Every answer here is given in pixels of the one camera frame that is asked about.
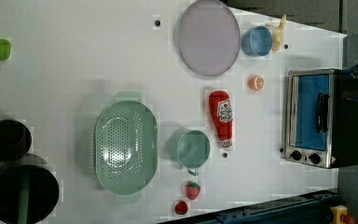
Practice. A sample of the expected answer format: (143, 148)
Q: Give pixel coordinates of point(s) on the red ketchup bottle toy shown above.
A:
(222, 116)

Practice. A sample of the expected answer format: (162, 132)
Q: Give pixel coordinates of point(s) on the green mug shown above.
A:
(190, 148)

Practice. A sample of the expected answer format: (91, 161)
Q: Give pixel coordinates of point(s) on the large strawberry toy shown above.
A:
(192, 190)

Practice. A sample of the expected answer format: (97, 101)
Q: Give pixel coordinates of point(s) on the orange slice toy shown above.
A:
(256, 83)

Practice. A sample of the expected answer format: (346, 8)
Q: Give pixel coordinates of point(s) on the grey round plate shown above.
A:
(209, 37)

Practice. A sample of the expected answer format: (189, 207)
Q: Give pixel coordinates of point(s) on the small red strawberry toy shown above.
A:
(181, 208)

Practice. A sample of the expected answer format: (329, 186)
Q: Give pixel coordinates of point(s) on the blue bowl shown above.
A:
(257, 42)

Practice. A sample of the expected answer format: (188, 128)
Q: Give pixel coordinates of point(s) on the yellow banana toy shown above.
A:
(276, 33)

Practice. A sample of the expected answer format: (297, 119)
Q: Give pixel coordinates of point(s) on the silver black toaster oven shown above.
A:
(321, 119)

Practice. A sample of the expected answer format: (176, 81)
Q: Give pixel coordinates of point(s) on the green pepper toy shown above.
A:
(5, 49)

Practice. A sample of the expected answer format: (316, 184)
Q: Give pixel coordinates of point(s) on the yellow red clamp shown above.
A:
(341, 216)

